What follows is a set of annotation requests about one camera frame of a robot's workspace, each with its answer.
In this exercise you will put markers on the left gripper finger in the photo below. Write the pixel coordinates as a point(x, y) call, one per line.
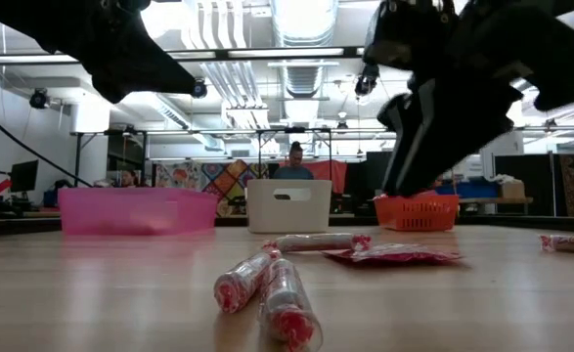
point(135, 73)

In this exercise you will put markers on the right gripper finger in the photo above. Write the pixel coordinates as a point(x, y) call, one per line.
point(457, 122)
point(404, 117)

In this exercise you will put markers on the red Skittles candy bag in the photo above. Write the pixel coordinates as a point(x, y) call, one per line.
point(394, 254)

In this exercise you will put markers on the white cabinet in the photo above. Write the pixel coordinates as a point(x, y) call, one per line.
point(506, 151)

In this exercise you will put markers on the large black screen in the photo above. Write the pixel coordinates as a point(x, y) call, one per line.
point(372, 171)

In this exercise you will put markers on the blue storage bin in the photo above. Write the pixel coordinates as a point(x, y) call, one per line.
point(470, 189)

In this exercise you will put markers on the white crumpled cloth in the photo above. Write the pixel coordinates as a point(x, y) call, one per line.
point(499, 178)

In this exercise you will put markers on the black overhead light bar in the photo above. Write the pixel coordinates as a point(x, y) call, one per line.
point(350, 51)

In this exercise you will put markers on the wooden background table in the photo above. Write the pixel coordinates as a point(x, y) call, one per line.
point(494, 200)

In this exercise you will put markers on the cardboard box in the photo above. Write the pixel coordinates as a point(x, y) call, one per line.
point(513, 189)

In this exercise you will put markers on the orange cloth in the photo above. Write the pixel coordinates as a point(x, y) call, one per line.
point(333, 171)

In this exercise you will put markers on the orange plastic basket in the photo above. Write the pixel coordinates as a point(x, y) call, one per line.
point(413, 215)

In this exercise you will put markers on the black partition panel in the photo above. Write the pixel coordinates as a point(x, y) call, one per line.
point(541, 181)

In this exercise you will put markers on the person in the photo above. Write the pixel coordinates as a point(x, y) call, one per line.
point(127, 177)
point(294, 163)

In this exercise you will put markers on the pink translucent plastic bin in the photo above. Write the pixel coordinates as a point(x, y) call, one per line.
point(120, 210)

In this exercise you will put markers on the colourful patchwork quilt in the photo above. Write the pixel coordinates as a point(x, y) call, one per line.
point(228, 188)

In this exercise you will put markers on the black computer monitor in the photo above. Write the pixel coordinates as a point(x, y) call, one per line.
point(24, 176)

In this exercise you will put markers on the white plastic bin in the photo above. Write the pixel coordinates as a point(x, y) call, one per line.
point(267, 215)

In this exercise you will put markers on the black ceiling-mounted camera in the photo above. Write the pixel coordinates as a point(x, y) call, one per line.
point(341, 126)
point(39, 99)
point(200, 89)
point(366, 84)

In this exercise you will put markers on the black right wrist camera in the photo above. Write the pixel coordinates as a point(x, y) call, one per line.
point(409, 34)

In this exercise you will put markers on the silver ceiling duct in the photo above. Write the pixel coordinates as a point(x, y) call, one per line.
point(303, 80)

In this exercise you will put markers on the black background rig frame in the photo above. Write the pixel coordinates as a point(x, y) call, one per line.
point(296, 130)

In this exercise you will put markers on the black aluminium table frame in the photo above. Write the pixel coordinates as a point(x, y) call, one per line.
point(511, 222)

